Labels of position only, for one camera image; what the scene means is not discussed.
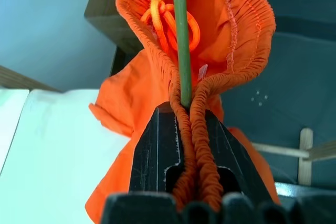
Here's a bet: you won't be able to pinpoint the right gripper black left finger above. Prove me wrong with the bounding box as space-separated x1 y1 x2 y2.
128 101 184 195

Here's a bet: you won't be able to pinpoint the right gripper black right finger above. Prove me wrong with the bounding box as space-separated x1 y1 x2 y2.
206 108 276 197

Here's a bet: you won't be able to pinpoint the orange shorts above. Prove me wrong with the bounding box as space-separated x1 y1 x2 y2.
85 0 281 224

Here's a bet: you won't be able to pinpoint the green wire hanger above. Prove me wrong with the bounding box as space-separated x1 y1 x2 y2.
171 0 194 110

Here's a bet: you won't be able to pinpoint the wooden frame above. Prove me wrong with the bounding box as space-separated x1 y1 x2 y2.
250 127 336 186

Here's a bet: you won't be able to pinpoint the brown cardboard box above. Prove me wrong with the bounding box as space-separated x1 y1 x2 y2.
83 0 144 55

